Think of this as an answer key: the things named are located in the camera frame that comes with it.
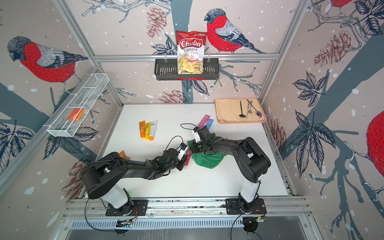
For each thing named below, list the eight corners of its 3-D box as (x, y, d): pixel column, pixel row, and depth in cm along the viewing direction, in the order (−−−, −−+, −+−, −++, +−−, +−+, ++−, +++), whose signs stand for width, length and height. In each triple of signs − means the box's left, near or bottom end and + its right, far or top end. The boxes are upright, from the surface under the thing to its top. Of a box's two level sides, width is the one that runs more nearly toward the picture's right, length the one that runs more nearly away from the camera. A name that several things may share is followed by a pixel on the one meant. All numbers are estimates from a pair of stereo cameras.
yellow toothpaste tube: (145, 140, 103) (143, 137, 100) (147, 125, 112) (145, 122, 109) (149, 139, 103) (148, 137, 101) (151, 124, 112) (149, 122, 109)
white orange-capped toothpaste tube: (147, 140, 102) (146, 138, 100) (152, 122, 113) (151, 120, 110) (153, 140, 102) (152, 138, 100) (157, 122, 113) (156, 120, 110)
